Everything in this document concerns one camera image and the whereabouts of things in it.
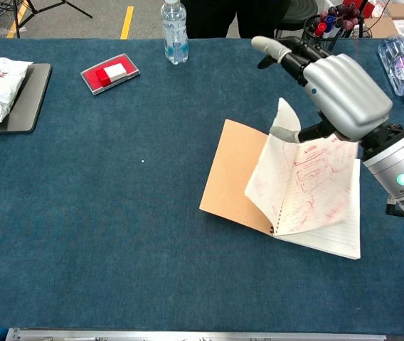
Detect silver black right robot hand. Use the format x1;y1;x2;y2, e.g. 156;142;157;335
250;35;394;144

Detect kraft spiral notebook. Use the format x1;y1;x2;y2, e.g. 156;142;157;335
199;97;362;260

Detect black mesh pen holder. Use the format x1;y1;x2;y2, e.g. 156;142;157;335
303;14;347;55

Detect clear bottle with purple label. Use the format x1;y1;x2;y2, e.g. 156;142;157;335
377;34;404;102

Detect blue capped marker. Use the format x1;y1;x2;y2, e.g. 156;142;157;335
324;16;336;39

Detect cardboard box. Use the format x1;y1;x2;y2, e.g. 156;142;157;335
363;3;404;39

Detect purple artificial grapes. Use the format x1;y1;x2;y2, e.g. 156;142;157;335
317;3;361;31

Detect black round stool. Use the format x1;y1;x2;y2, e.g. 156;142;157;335
276;0;319;38

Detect person in black clothes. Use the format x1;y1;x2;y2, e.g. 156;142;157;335
180;0;294;39

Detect upright clear water bottle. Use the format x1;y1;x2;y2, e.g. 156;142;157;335
160;0;190;65

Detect red and white block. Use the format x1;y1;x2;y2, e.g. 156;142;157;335
95;63;128;87

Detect red ink pad tray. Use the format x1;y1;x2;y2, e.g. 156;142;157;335
80;53;142;96

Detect blue felt table mat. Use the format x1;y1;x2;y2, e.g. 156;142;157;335
0;37;404;335

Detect black tripod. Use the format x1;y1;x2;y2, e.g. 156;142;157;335
11;0;93;38

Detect grey tray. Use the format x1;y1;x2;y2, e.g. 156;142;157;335
0;63;53;135

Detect aluminium table edge rail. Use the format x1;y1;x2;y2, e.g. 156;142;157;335
6;328;388;341

